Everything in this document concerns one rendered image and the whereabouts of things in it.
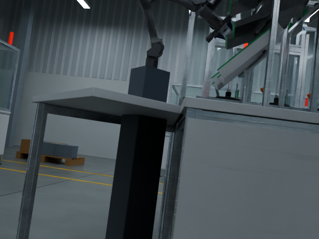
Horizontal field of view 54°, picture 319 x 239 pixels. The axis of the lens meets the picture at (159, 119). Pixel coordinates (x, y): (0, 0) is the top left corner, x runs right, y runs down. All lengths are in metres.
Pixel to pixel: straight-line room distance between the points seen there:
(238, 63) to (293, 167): 0.46
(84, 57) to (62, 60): 0.76
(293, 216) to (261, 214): 0.09
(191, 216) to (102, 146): 9.30
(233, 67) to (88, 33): 9.91
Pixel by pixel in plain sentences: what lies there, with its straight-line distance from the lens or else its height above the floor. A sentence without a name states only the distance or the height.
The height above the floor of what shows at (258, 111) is 0.84.
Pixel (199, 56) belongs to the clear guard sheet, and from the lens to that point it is 3.11.
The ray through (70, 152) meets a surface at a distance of 6.78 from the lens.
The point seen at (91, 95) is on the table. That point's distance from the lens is 0.97.
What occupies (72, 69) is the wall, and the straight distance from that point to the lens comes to 10.84.
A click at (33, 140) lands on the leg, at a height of 0.65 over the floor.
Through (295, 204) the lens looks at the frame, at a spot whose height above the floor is 0.60.
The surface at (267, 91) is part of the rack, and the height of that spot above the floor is 0.95.
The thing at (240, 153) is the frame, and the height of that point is 0.72.
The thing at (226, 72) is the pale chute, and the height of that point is 1.01.
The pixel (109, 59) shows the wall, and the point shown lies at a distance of 10.48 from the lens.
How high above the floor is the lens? 0.72
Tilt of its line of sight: 4 degrees up
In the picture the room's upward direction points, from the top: 7 degrees clockwise
